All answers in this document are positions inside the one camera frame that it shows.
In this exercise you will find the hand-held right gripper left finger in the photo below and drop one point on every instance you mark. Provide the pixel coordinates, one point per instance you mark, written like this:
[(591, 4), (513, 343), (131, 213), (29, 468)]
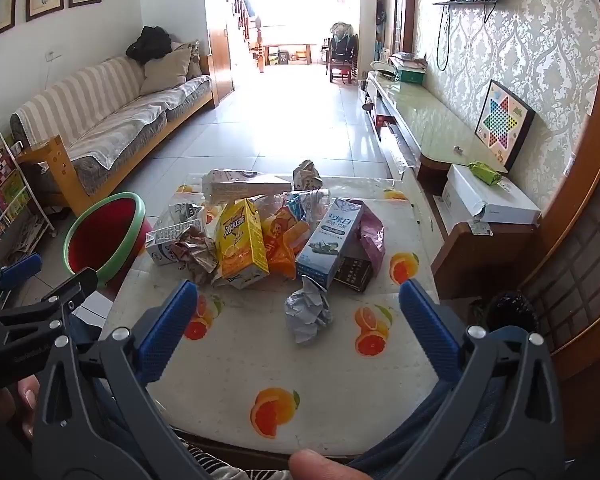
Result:
[(167, 330)]

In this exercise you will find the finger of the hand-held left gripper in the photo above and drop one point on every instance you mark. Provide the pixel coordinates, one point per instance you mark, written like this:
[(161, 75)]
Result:
[(22, 266), (70, 290)]

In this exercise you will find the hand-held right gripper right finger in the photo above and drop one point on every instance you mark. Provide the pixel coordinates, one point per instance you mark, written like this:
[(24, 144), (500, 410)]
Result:
[(427, 330)]

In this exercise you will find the red bin with green rim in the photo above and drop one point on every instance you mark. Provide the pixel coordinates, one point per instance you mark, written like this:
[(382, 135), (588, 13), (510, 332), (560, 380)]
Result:
[(105, 240)]

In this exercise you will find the brown wrapper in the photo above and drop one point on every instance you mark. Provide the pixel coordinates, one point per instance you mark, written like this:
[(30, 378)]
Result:
[(197, 255)]

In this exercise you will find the yellow drink carton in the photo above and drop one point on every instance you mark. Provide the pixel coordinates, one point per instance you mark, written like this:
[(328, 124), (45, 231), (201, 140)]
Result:
[(240, 240)]

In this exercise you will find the blue white carton box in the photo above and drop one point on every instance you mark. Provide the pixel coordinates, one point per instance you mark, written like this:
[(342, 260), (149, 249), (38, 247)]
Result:
[(327, 240)]

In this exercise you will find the orange snack bag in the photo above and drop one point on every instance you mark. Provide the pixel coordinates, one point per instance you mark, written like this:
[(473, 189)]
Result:
[(280, 245)]

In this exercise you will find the person's left hand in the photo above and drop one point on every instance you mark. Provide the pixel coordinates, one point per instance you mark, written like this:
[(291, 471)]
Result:
[(10, 410)]

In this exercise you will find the person's right hand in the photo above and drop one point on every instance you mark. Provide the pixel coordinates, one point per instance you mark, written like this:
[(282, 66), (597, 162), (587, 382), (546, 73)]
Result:
[(320, 467)]

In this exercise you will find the crushed white blue milk carton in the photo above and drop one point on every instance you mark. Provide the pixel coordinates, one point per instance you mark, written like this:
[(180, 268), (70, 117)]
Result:
[(162, 250)]

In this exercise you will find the dark round basket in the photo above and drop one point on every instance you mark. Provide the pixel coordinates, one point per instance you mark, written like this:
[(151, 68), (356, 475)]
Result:
[(510, 310)]

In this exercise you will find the small black box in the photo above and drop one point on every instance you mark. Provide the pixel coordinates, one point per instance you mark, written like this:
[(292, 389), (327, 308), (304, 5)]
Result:
[(352, 275)]

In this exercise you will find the table with fruit-print cover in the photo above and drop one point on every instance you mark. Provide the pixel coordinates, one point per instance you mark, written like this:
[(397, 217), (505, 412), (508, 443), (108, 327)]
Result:
[(260, 360)]

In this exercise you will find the person's blue trousers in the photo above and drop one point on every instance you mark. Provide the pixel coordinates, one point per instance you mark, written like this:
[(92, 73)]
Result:
[(420, 430)]

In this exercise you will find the pink foil bag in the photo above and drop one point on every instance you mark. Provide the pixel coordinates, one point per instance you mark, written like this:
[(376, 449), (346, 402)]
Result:
[(372, 240)]

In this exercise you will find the crumpled grey paper ball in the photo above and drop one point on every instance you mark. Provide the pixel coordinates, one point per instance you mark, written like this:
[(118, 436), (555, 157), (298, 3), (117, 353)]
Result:
[(307, 310)]

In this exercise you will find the white cardboard box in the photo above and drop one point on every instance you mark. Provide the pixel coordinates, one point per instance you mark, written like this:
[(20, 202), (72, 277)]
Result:
[(500, 202)]

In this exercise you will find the wooden lattice partition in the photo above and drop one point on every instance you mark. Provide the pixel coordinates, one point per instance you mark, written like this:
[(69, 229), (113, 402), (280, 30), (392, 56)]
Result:
[(570, 280)]

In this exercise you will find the pale pink cardboard box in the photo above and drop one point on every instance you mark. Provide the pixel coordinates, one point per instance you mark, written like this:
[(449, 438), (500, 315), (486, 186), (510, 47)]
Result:
[(245, 185)]

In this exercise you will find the clear plastic bottle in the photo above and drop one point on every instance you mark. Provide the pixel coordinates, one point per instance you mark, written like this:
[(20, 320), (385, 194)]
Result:
[(320, 200)]

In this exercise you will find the green packet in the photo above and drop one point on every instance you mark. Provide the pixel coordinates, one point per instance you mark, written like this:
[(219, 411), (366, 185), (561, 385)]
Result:
[(484, 171)]

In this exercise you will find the blue white wrapper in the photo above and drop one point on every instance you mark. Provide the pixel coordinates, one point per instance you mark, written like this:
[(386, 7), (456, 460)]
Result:
[(296, 207)]

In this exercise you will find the striped beige sofa cover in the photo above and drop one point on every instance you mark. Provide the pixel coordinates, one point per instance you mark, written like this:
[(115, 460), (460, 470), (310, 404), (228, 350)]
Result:
[(80, 95)]

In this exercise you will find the silver foil sheet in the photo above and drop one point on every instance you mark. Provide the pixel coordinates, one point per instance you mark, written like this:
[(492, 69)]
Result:
[(400, 147)]

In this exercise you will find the crumpled printed paper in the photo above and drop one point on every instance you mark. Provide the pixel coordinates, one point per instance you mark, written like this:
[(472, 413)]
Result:
[(307, 175)]

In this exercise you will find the long glass-top television cabinet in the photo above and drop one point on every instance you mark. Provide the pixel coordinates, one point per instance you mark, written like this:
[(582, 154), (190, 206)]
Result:
[(430, 120)]

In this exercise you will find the red box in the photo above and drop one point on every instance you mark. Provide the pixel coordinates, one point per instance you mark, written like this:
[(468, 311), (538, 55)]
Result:
[(382, 121)]

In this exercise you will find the star checkers game board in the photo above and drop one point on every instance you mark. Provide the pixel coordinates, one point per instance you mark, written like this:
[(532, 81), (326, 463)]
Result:
[(502, 122)]

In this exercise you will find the beige pillow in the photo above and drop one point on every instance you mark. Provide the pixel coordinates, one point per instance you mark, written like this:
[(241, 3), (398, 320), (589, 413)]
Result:
[(167, 67)]

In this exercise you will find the green cardboard box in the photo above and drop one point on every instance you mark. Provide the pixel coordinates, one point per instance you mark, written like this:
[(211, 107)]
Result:
[(412, 76)]

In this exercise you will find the black bag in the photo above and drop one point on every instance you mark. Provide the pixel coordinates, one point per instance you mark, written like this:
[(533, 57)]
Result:
[(147, 42)]

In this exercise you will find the patterned pillow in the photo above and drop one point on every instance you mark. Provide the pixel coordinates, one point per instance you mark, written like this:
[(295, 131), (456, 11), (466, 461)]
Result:
[(195, 60)]

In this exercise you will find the white bowl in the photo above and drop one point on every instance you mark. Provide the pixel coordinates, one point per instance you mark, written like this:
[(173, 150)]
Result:
[(382, 67)]

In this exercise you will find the stack of plastic bags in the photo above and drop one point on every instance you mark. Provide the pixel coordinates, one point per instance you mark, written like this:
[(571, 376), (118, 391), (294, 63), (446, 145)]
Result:
[(410, 60)]

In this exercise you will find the wooden staircase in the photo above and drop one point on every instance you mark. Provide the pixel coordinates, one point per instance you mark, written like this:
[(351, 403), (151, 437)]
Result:
[(220, 60)]

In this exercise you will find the wooden chair with clothes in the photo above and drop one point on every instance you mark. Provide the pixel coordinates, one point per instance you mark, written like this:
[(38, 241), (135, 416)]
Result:
[(340, 52)]

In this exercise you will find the wooden frame sofa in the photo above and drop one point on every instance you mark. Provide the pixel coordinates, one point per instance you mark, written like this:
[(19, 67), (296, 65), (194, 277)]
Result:
[(50, 160)]

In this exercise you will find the slim grey wall shelf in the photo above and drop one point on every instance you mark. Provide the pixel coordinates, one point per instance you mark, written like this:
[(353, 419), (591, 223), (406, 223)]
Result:
[(462, 1)]

